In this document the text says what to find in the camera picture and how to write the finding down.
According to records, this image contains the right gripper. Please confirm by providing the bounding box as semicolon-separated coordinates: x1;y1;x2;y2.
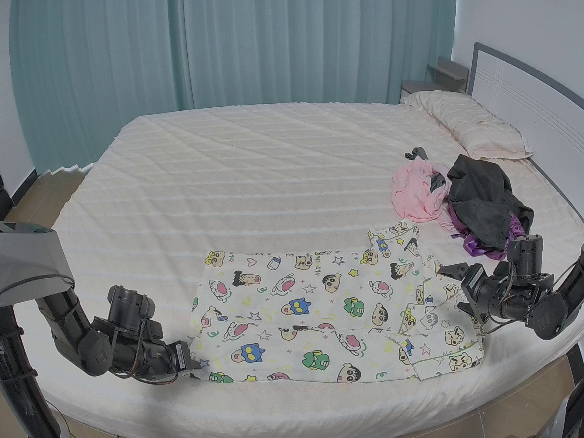
436;264;494;324

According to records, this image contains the white printed pyjama top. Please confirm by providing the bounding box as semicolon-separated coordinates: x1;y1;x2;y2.
189;219;485;384

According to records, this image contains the pink garment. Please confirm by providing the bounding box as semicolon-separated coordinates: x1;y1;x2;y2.
392;160;450;221

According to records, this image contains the purple garment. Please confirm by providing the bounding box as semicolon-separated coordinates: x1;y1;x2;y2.
449;203;525;260

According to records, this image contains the bed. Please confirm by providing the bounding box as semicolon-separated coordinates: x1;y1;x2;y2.
39;41;584;421

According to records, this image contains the grey bedside table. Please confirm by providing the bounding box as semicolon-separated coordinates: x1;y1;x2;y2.
401;56;470;101

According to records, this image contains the cream pillow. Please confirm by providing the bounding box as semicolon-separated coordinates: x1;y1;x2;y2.
401;90;534;159

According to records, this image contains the blue-green curtain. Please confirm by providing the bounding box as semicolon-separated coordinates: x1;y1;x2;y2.
9;0;457;174

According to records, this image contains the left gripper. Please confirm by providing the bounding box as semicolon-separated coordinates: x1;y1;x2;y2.
165;339;202;377

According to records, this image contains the black garment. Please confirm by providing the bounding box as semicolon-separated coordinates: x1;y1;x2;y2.
447;153;534;251

